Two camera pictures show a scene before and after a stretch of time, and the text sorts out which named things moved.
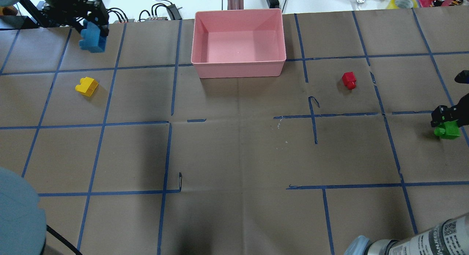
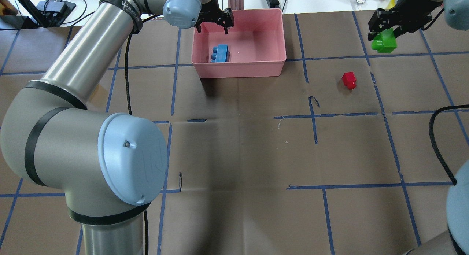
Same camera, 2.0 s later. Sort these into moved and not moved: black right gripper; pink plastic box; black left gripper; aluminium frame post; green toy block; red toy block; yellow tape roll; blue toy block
Moved: black left gripper; blue toy block; black right gripper; green toy block
Not moved: yellow tape roll; pink plastic box; aluminium frame post; red toy block
